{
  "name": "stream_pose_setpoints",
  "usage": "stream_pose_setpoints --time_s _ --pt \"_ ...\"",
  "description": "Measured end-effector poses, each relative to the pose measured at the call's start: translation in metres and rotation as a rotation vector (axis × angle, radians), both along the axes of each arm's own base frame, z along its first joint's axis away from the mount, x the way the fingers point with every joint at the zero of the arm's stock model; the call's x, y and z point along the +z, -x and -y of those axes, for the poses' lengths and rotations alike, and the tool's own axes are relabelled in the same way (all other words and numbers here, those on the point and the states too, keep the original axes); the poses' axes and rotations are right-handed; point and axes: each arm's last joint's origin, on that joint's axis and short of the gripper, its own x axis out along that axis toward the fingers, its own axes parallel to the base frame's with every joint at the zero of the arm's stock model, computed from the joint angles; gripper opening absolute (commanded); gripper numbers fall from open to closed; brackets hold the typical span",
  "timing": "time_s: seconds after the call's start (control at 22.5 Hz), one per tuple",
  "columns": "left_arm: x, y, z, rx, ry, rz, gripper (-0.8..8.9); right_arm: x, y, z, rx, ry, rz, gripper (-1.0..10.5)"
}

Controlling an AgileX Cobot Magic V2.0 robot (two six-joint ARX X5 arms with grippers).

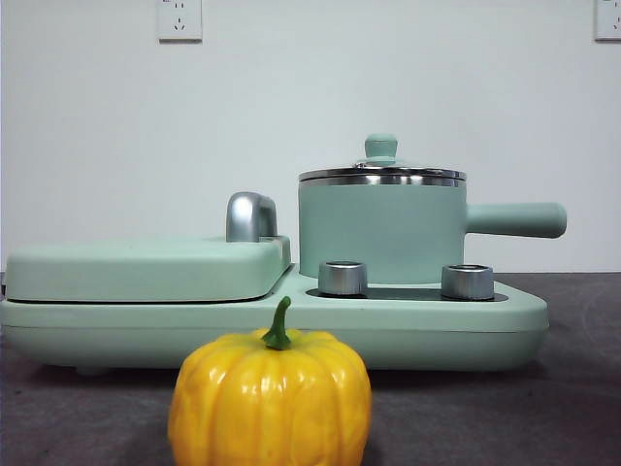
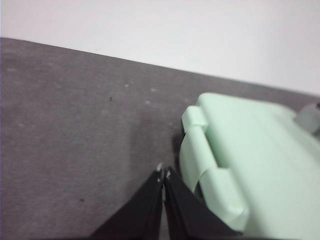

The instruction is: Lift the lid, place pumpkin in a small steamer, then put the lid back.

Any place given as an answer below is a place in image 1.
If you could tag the white wall socket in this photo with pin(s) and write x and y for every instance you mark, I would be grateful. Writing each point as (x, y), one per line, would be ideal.
(609, 19)
(179, 22)

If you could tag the glass lid with green knob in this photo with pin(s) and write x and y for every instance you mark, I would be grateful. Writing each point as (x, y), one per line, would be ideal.
(381, 145)

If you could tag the yellow pumpkin with green stem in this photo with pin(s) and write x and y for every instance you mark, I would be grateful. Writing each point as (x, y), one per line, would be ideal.
(267, 398)

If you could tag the green breakfast machine base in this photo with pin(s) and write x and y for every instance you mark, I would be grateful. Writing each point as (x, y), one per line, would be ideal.
(412, 335)

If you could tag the green griddle cover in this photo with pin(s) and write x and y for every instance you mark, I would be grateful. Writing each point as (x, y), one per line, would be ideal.
(145, 272)

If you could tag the silver control knob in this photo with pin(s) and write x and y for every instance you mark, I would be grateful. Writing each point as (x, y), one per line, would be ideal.
(467, 282)
(342, 279)

